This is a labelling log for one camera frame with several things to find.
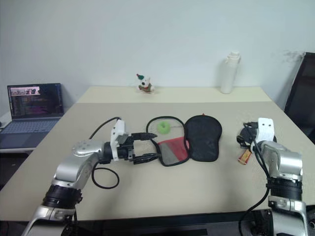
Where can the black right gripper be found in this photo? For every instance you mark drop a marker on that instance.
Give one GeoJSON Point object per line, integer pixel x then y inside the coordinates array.
{"type": "Point", "coordinates": [253, 127]}

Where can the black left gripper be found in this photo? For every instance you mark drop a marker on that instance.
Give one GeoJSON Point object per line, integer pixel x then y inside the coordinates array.
{"type": "Point", "coordinates": [128, 151]}

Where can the black and red paddle case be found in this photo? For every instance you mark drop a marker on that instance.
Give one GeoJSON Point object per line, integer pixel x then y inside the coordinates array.
{"type": "Point", "coordinates": [204, 140]}

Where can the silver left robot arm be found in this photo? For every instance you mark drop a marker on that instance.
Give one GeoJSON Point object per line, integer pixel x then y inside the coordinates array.
{"type": "Point", "coordinates": [86, 147]}

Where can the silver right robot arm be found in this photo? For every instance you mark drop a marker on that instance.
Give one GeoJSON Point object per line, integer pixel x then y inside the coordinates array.
{"type": "Point", "coordinates": [288, 159]}

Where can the white water bottle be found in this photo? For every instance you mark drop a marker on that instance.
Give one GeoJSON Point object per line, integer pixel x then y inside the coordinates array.
{"type": "Point", "coordinates": [229, 73]}

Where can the white plush dog toy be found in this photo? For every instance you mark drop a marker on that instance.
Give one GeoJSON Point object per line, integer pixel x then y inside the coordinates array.
{"type": "Point", "coordinates": [145, 85]}

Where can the black office chair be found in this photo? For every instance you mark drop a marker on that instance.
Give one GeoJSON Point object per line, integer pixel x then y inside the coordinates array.
{"type": "Point", "coordinates": [302, 98]}

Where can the open grey laptop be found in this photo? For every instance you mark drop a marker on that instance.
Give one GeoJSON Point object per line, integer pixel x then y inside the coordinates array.
{"type": "Point", "coordinates": [34, 103]}

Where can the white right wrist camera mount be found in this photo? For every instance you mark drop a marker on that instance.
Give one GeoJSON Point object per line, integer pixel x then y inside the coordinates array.
{"type": "Point", "coordinates": [265, 130]}

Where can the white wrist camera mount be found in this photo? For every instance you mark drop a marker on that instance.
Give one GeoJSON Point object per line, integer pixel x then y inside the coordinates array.
{"type": "Point", "coordinates": [265, 130]}
{"type": "Point", "coordinates": [118, 131]}

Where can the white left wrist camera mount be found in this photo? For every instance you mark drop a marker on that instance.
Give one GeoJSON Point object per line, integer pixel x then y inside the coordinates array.
{"type": "Point", "coordinates": [118, 131]}

